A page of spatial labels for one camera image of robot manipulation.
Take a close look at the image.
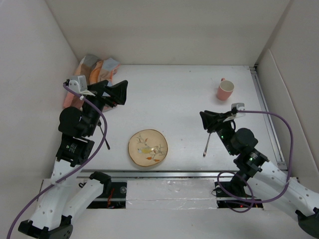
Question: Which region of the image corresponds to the pink mug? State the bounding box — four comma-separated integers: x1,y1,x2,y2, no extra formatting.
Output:
216,78,235,101

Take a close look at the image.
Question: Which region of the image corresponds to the white foam block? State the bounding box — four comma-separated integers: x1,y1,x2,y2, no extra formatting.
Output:
126,179,217,210

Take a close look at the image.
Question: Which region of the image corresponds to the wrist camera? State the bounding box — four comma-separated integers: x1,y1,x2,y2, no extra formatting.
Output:
231,103,245,113
68,75,88,94

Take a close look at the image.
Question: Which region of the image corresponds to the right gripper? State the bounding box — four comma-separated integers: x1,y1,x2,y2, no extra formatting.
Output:
199,110,235,156

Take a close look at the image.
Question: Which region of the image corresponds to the checkered cloth placemat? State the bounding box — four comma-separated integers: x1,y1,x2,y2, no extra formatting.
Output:
63,54,121,109

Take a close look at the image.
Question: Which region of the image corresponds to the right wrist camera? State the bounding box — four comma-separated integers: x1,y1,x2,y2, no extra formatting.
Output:
231,103,245,113

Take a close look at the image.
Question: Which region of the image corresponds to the aluminium rail right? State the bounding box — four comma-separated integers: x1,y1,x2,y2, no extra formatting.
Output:
249,67,288,171

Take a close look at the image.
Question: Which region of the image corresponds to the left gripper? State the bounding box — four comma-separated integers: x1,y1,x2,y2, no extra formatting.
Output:
83,80,129,135

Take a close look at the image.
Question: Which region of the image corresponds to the aluminium rail front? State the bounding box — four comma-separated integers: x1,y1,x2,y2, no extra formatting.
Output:
76,169,290,180

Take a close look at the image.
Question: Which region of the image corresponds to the bird pattern plate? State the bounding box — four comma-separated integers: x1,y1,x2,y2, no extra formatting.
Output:
128,129,168,167

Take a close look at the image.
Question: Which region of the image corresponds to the aluminium rail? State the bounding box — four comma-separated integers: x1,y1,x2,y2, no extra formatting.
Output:
249,67,288,171
76,169,290,180

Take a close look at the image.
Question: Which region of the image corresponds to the black fork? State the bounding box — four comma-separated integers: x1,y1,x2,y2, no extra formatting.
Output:
97,120,110,150

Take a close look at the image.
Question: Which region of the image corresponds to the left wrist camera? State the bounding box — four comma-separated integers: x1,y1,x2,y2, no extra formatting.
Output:
68,75,88,94

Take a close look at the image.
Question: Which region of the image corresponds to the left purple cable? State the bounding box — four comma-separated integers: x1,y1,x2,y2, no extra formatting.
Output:
5,83,108,239

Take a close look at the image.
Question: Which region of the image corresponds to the purple cable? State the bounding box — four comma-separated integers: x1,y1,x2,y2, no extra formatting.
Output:
5,83,108,239
216,110,294,213

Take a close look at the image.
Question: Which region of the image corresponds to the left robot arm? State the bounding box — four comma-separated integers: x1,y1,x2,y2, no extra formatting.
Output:
18,79,128,239

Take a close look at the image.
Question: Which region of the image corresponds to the black spoon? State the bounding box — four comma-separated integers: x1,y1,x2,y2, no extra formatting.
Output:
203,133,211,158

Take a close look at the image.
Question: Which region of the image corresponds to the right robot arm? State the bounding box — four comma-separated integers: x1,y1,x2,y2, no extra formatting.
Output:
200,108,319,239

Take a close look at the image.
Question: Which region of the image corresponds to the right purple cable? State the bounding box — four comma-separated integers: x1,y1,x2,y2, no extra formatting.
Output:
216,110,294,213

